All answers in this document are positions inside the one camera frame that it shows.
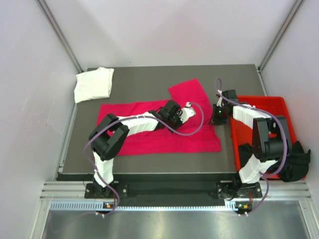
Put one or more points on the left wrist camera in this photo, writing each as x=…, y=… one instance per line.
x=187, y=112

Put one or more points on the pink t-shirt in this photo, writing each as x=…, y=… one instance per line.
x=196, y=134

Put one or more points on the slotted grey cable duct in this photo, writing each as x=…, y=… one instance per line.
x=107, y=206

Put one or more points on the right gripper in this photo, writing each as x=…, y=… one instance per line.
x=217, y=121

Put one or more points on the black t-shirt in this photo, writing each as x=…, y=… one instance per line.
x=296, y=166

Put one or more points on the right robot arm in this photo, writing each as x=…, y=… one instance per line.
x=271, y=139

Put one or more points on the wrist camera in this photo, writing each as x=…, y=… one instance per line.
x=187, y=112
x=229, y=94

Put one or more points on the aluminium frame post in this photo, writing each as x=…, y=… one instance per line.
x=297, y=4
x=59, y=34

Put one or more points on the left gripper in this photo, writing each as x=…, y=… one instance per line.
x=177, y=115

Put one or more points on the left aluminium frame post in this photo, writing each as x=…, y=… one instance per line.
x=59, y=34

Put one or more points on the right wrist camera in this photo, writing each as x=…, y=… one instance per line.
x=229, y=94

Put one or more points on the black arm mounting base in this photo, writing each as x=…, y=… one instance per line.
x=181, y=193

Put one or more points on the red plastic bin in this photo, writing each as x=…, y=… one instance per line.
x=242, y=134

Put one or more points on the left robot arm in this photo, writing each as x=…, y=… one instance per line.
x=112, y=132

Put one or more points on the folded white t-shirt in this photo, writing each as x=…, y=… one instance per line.
x=93, y=85

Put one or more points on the right aluminium frame post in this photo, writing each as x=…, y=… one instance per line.
x=297, y=4

